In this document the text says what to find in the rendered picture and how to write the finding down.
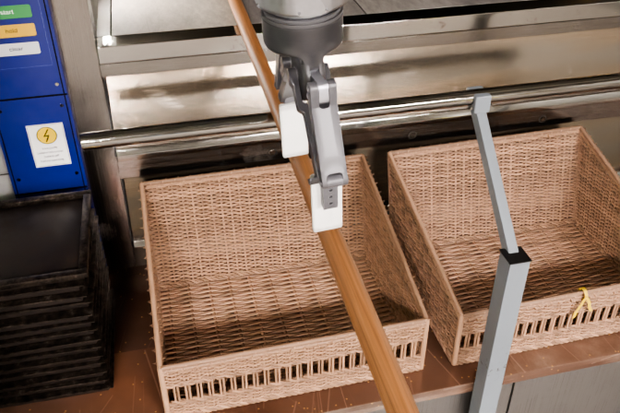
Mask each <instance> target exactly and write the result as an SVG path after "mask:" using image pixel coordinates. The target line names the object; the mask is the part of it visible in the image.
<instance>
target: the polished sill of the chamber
mask: <svg viewBox="0 0 620 413"><path fill-rule="evenodd" d="M619 16H620V0H527V1H516V2H505V3H494V4H483V5H473V6H452V7H441V8H430V9H419V10H409V11H398V12H387V13H376V14H365V15H354V16H344V17H343V39H342V41H361V40H372V39H381V38H391V37H401V36H411V35H421V34H431V33H441V32H451V31H461V30H480V29H490V28H500V27H510V26H520V25H530V24H540V23H550V22H560V21H569V20H580V19H590V18H608V17H619ZM252 25H253V28H254V30H255V32H256V35H257V37H258V40H259V42H260V44H261V47H262V49H268V47H267V46H266V45H265V43H264V41H263V31H262V23H257V24H252ZM96 49H97V55H98V59H99V64H100V65H104V64H114V63H123V62H134V61H144V60H154V59H163V58H174V57H184V56H194V55H203V54H214V53H232V52H242V51H247V50H246V47H245V44H244V40H243V38H242V35H241V32H240V30H239V28H238V26H237V25H236V26H225V27H215V28H204V29H183V30H172V31H161V32H151V33H139V34H128V35H118V36H107V37H98V38H97V44H96Z"/></svg>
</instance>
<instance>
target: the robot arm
mask: <svg viewBox="0 0 620 413"><path fill-rule="evenodd" d="M347 1H348V0H255V2H256V6H257V7H258V8H260V9H261V20H262V31H263V41H264V43H265V45H266V46H267V47H268V48H269V49H270V50H271V51H272V52H274V53H275V54H276V65H275V83H274V87H275V88H276V90H278V89H279V94H278V95H279V96H278V99H279V100H280V103H281V104H280V105H279V110H280V133H281V146H282V156H283V157H284V158H289V157H294V156H300V155H304V154H308V146H309V150H310V155H311V160H312V164H313V169H314V173H313V174H311V175H310V179H307V181H308V183H309V185H311V205H312V224H313V231H314V232H319V231H323V230H332V229H336V228H340V227H341V226H342V186H343V185H346V184H348V183H349V177H348V174H347V167H346V160H345V154H344V147H343V141H342V134H341V128H340V115H339V108H338V96H337V86H338V85H337V82H336V80H335V78H330V71H329V66H328V63H324V60H323V59H324V57H325V56H326V55H327V54H328V53H329V52H331V51H332V50H334V49H336V48H337V47H338V46H339V45H340V44H341V42H342V39H343V5H344V4H345V3H346V2H347ZM306 100H308V102H307V103H306V102H305V101H306ZM282 102H283V103H282Z"/></svg>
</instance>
